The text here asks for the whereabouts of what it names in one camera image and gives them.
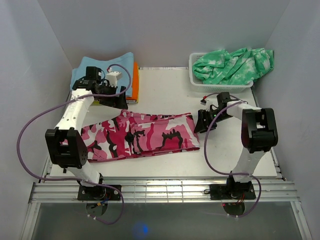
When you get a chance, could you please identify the green tie-dye trousers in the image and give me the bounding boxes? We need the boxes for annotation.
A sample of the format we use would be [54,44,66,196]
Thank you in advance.
[191,48,275,86]

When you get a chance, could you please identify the purple cable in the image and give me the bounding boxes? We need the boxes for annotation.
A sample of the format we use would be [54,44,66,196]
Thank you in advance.
[199,92,263,219]
[16,64,133,225]

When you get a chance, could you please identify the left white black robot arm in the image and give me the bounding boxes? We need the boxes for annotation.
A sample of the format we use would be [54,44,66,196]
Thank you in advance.
[45,66,129,200]

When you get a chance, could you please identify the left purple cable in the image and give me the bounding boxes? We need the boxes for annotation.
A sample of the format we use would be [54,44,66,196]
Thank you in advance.
[16,64,133,225]

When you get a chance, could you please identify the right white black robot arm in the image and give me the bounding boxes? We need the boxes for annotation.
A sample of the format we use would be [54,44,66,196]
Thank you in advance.
[194,92,279,199]

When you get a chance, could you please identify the orange folded trousers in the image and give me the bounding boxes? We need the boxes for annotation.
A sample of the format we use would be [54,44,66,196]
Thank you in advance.
[126,62,140,99]

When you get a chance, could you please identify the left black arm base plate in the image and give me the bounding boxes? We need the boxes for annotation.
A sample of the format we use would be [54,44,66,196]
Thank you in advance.
[77,185,122,202]

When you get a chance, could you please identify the white plastic basket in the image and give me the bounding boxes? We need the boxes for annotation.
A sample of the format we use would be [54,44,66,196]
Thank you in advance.
[188,52,254,94]

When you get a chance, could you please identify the light blue folded trousers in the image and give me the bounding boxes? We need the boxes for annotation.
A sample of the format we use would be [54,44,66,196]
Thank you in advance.
[70,52,134,97]

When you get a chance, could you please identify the aluminium frame rail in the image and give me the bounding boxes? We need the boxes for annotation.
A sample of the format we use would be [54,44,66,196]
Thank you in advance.
[20,178,312,240]

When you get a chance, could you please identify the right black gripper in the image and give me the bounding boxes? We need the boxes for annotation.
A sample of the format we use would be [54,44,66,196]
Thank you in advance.
[193,109,232,134]

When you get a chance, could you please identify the yellow patterned folded trousers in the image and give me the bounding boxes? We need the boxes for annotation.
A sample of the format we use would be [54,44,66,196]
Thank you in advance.
[91,98,139,106]

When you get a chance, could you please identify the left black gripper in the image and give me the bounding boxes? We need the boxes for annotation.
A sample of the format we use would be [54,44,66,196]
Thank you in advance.
[95,83,128,110]

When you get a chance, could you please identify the pink camouflage trousers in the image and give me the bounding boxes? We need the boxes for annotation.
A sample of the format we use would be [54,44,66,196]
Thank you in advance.
[80,110,200,163]

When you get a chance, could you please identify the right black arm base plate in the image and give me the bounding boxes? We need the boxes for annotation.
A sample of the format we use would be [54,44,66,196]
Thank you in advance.
[209,183,256,200]

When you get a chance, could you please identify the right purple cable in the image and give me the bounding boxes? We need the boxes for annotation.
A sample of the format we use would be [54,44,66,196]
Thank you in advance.
[199,92,263,219]

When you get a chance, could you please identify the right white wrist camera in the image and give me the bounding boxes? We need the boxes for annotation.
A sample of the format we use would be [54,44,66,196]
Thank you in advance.
[200,96,213,110]

